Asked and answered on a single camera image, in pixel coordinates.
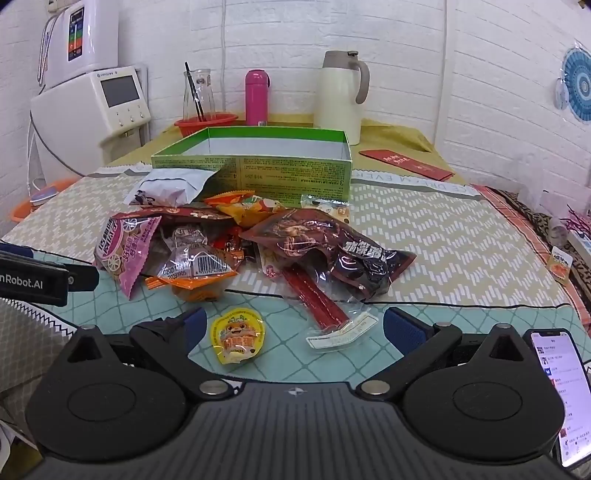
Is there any blue round wall decoration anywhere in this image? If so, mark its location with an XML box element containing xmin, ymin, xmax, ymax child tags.
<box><xmin>554</xmin><ymin>41</ymin><xmax>591</xmax><ymax>123</ymax></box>

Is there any white snack packet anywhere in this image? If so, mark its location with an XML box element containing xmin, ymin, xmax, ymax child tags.
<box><xmin>126</xmin><ymin>168</ymin><xmax>220</xmax><ymax>207</ymax></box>

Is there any red plastic basket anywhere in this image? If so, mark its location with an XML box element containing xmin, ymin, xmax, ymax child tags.
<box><xmin>174</xmin><ymin>113</ymin><xmax>238</xmax><ymax>138</ymax></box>

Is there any orange plastic basin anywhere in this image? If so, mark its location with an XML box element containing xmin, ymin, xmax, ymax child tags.
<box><xmin>11</xmin><ymin>178</ymin><xmax>77</xmax><ymax>222</ymax></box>

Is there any red envelope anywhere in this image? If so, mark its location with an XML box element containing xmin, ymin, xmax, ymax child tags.
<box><xmin>359</xmin><ymin>148</ymin><xmax>455</xmax><ymax>182</ymax></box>

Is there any leopard print cloth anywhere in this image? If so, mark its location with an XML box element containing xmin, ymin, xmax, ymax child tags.
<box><xmin>475</xmin><ymin>185</ymin><xmax>591</xmax><ymax>324</ymax></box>

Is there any yellow jelly cup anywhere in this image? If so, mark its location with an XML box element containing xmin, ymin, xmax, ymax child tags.
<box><xmin>210</xmin><ymin>307</ymin><xmax>267</xmax><ymax>365</ymax></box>

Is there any patterned zigzag table cloth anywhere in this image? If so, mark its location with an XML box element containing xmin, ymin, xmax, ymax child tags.
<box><xmin>0</xmin><ymin>164</ymin><xmax>591</xmax><ymax>384</ymax></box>

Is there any pink thermos bottle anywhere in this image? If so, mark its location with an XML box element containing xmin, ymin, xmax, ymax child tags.
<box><xmin>245</xmin><ymin>69</ymin><xmax>271</xmax><ymax>127</ymax></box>

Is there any red nut packet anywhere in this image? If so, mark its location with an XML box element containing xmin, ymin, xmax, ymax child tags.
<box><xmin>139</xmin><ymin>205</ymin><xmax>241</xmax><ymax>232</ymax></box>

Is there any red sausage stick packet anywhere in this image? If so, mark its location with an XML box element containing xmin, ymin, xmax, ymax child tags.
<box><xmin>259</xmin><ymin>244</ymin><xmax>379</xmax><ymax>352</ymax></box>

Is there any cream thermal jug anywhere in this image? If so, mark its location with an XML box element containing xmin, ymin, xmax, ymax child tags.
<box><xmin>314</xmin><ymin>51</ymin><xmax>371</xmax><ymax>146</ymax></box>

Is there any clear barcode snack packet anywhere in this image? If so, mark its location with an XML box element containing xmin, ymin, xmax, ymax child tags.
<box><xmin>157</xmin><ymin>226</ymin><xmax>245</xmax><ymax>303</ymax></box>

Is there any pink snack packet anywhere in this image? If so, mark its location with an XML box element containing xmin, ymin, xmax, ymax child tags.
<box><xmin>93</xmin><ymin>215</ymin><xmax>162</xmax><ymax>298</ymax></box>

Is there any cream cheese snack packet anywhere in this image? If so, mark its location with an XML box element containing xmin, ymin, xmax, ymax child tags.
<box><xmin>300</xmin><ymin>194</ymin><xmax>352</xmax><ymax>220</ymax></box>

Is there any white water dispenser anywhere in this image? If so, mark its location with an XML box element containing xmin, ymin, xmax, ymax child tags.
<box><xmin>30</xmin><ymin>65</ymin><xmax>152</xmax><ymax>178</ymax></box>

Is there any green cardboard box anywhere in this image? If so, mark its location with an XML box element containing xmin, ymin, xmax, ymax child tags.
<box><xmin>151</xmin><ymin>128</ymin><xmax>354</xmax><ymax>204</ymax></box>

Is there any glass carafe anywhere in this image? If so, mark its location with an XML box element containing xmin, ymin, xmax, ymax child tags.
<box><xmin>182</xmin><ymin>69</ymin><xmax>218</xmax><ymax>121</ymax></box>

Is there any white wall cable conduit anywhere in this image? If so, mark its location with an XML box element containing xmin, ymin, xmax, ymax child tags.
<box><xmin>219</xmin><ymin>0</ymin><xmax>229</xmax><ymax>114</ymax></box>

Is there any smartphone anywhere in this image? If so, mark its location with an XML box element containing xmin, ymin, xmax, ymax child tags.
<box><xmin>524</xmin><ymin>329</ymin><xmax>591</xmax><ymax>472</ymax></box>

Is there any small orange snack packet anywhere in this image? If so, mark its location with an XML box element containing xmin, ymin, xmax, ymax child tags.
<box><xmin>549</xmin><ymin>247</ymin><xmax>573</xmax><ymax>281</ymax></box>

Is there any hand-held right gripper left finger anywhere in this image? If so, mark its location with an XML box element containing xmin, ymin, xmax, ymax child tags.
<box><xmin>60</xmin><ymin>307</ymin><xmax>236</xmax><ymax>400</ymax></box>

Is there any white water purifier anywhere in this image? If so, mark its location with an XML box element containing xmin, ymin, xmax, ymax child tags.
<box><xmin>39</xmin><ymin>0</ymin><xmax>120</xmax><ymax>88</ymax></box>

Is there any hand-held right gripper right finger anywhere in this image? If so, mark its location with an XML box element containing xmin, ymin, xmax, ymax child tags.
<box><xmin>358</xmin><ymin>307</ymin><xmax>532</xmax><ymax>400</ymax></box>

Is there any red striped candy packet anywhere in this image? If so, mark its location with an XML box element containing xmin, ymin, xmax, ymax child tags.
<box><xmin>210</xmin><ymin>225</ymin><xmax>258</xmax><ymax>268</ymax></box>

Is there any black chopsticks pair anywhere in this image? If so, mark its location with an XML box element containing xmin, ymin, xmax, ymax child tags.
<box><xmin>185</xmin><ymin>61</ymin><xmax>207</xmax><ymax>121</ymax></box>

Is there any dark red dates bag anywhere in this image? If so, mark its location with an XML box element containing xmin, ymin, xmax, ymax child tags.
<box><xmin>239</xmin><ymin>208</ymin><xmax>417</xmax><ymax>300</ymax></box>

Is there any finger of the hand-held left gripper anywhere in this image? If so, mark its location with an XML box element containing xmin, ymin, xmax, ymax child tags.
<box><xmin>68</xmin><ymin>265</ymin><xmax>100</xmax><ymax>293</ymax></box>
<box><xmin>0</xmin><ymin>242</ymin><xmax>35</xmax><ymax>260</ymax></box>

